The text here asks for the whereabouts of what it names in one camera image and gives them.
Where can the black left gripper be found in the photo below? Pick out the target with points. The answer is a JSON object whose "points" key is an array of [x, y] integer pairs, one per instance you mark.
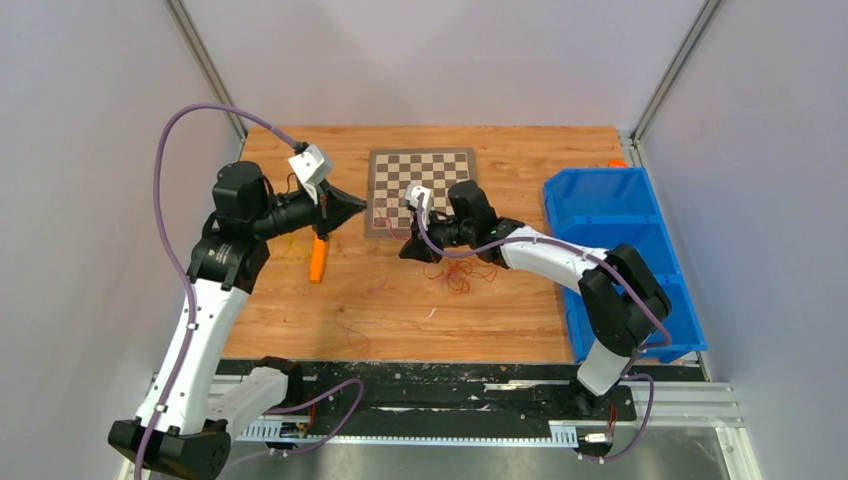
{"points": [[334, 207]]}

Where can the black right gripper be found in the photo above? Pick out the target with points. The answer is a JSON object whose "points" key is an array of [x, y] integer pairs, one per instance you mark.
{"points": [[419, 247]]}

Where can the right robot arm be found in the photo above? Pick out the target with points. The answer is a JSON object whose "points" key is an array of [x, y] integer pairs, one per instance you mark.
{"points": [[622, 298]]}

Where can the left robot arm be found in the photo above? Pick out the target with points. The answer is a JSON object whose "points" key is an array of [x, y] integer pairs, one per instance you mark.
{"points": [[179, 430]]}

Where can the orange plastic carrot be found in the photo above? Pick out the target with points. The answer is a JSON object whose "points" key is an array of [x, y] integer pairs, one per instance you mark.
{"points": [[318, 260]]}

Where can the wooden chessboard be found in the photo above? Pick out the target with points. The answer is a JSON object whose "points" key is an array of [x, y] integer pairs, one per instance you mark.
{"points": [[391, 171]]}

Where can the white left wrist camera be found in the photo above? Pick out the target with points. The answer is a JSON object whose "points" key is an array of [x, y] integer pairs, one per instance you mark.
{"points": [[312, 166]]}

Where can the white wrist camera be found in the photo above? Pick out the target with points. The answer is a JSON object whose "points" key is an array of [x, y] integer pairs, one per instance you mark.
{"points": [[312, 166], [418, 198]]}

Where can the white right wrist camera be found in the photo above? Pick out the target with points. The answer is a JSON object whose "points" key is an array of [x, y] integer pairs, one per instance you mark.
{"points": [[418, 198]]}

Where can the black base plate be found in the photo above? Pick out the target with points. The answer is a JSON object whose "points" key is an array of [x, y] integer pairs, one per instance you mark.
{"points": [[448, 400]]}

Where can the right aluminium frame post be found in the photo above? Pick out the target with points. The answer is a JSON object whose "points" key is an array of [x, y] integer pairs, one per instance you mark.
{"points": [[691, 40]]}

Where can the aluminium frame post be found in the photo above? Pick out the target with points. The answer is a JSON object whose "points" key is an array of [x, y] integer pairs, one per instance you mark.
{"points": [[691, 40], [193, 39]]}

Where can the left aluminium frame post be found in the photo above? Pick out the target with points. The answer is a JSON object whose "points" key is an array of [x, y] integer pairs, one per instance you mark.
{"points": [[193, 39]]}

